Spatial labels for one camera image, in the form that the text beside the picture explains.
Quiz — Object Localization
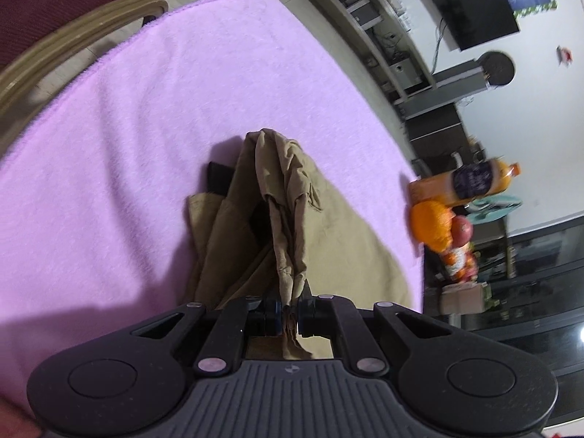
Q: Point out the grey cabinet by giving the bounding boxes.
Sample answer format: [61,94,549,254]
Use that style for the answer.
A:
[431,61,490,97]

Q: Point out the red apple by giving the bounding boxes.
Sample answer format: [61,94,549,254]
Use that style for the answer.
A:
[449,215,474,248]

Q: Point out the dark red wooden chair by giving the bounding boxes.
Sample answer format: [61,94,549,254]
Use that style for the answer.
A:
[0,0,184,117]

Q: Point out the bag of fruit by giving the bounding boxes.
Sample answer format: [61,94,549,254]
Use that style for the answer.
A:
[438,244,480,284]

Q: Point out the black television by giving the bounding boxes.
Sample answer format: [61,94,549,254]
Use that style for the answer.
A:
[412,0,521,52]

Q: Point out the round black fan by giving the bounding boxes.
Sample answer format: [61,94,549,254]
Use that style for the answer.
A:
[474,50,516,88]

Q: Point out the orange fruit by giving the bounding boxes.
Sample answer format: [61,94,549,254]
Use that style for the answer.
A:
[410,200,456,253]

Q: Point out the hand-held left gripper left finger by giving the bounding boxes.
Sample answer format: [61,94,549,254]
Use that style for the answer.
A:
[130,296,286,377]

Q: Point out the teal plate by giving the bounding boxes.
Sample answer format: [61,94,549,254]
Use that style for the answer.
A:
[465,194,522,225]

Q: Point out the lilac towel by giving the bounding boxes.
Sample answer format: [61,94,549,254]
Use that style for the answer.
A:
[0,0,426,420]

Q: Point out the orange juice bottle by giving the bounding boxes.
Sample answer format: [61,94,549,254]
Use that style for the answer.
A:
[407,159,522,207]

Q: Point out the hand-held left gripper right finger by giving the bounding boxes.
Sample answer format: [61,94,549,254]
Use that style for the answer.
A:
[296,294,453,377]

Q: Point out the khaki pants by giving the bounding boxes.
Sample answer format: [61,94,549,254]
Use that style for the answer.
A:
[185,130,416,361]

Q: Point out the cardboard box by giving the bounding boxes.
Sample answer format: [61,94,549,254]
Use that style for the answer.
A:
[439,281,490,315]

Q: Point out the long white shelf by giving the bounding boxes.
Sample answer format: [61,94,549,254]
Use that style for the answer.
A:
[282,0,437,107]

